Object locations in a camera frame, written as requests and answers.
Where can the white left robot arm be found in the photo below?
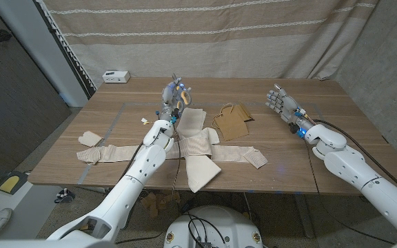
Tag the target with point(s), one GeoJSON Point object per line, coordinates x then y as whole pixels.
{"type": "Point", "coordinates": [126, 193]}

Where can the cardboard scraps pile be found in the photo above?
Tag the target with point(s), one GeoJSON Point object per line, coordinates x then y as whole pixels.
{"type": "Point", "coordinates": [157, 203]}

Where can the small beige cloth scrap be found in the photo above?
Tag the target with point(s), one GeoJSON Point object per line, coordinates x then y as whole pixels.
{"type": "Point", "coordinates": [90, 138]}

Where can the white power strip box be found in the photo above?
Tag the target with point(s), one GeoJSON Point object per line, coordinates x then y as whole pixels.
{"type": "Point", "coordinates": [115, 76]}

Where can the long ribbed beige cloth strip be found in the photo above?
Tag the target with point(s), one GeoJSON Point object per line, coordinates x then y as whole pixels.
{"type": "Point", "coordinates": [233, 153]}

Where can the yellow black pedal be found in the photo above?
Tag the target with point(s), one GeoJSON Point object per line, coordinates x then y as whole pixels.
{"type": "Point", "coordinates": [12, 182]}

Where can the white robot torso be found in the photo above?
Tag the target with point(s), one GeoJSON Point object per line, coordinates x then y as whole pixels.
{"type": "Point", "coordinates": [215, 224]}

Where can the small black white caster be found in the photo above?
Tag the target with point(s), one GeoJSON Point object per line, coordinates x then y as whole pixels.
{"type": "Point", "coordinates": [64, 195]}

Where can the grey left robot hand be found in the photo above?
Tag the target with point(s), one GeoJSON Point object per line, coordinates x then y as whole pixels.
{"type": "Point", "coordinates": [169, 100]}

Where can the brown paper bag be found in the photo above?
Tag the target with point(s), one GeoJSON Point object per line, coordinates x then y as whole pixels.
{"type": "Point", "coordinates": [233, 125]}

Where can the grey table leg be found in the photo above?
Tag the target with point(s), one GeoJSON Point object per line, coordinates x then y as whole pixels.
{"type": "Point", "coordinates": [303, 215]}
{"type": "Point", "coordinates": [129, 206]}

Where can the grey yellow scissors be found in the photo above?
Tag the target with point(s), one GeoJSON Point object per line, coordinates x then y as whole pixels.
{"type": "Point", "coordinates": [185, 97]}

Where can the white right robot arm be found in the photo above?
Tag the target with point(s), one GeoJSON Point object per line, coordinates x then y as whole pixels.
{"type": "Point", "coordinates": [364, 175]}

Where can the dark grey door panel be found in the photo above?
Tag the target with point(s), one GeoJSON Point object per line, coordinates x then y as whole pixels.
{"type": "Point", "coordinates": [12, 103]}

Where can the cream cloth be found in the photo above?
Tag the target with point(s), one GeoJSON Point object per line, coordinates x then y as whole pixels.
{"type": "Point", "coordinates": [202, 170]}

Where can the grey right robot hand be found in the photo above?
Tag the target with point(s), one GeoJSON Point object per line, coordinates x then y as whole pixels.
{"type": "Point", "coordinates": [286, 103]}

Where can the beige striped backdrop curtain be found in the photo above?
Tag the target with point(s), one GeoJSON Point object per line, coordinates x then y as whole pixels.
{"type": "Point", "coordinates": [202, 51]}

